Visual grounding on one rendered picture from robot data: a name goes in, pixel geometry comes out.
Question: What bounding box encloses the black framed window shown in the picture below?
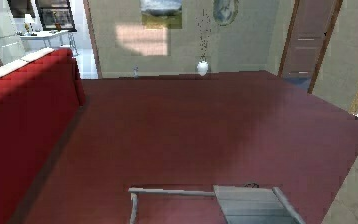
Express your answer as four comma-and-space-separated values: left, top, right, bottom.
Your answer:
35, 0, 77, 33

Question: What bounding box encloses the red sofa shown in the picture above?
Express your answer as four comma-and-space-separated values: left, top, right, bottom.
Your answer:
0, 47, 87, 224

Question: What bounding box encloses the oval framed picture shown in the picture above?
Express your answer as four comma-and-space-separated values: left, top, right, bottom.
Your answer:
212, 0, 240, 27

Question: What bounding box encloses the brown room door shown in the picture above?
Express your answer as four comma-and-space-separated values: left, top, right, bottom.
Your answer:
282, 0, 337, 81

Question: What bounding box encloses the white vase with twigs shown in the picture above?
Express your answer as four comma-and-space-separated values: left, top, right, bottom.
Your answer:
195, 9, 212, 77

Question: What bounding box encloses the white table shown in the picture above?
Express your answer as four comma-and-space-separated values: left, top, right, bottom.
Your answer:
19, 29, 79, 56

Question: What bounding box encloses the landscape framed picture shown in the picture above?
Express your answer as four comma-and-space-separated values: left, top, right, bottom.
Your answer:
140, 0, 183, 30

